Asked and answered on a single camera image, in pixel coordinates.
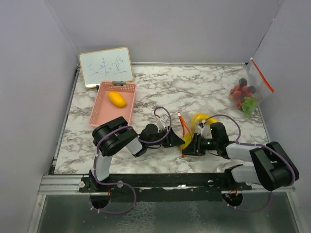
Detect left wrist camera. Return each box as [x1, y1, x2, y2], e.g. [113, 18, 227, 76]
[156, 115, 169, 131]

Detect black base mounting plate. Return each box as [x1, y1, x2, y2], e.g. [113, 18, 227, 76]
[79, 173, 252, 203]

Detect fake green grapes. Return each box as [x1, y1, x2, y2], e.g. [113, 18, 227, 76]
[241, 97, 257, 117]

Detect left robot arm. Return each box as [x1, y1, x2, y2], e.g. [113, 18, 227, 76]
[90, 116, 185, 192]

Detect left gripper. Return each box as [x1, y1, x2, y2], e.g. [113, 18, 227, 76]
[146, 126, 185, 148]

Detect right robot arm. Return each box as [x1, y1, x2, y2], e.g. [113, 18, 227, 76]
[182, 122, 299, 191]

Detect fake yellow mango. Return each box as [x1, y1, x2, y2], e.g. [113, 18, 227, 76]
[108, 91, 127, 108]

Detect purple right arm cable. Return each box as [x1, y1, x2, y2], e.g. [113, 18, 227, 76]
[199, 114, 300, 213]

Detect small whiteboard with writing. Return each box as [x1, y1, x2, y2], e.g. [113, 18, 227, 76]
[78, 47, 134, 88]

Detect fake red strawberries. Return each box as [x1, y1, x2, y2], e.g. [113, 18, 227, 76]
[230, 85, 256, 101]

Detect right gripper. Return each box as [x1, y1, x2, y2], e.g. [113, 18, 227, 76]
[182, 132, 218, 155]

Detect aluminium frame rail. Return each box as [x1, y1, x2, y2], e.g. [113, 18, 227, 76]
[38, 175, 83, 195]

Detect zip bag with red fruit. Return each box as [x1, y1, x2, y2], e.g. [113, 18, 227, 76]
[229, 58, 275, 112]

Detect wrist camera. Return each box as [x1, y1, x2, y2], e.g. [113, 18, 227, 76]
[198, 119, 209, 138]
[156, 115, 169, 131]

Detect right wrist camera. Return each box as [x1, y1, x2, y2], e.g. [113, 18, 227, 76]
[198, 119, 209, 138]

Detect pink plastic basket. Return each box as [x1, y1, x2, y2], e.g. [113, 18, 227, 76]
[89, 81, 137, 128]

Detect zip bag with yellow fruit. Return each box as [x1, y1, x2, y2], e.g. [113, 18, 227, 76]
[177, 112, 218, 158]

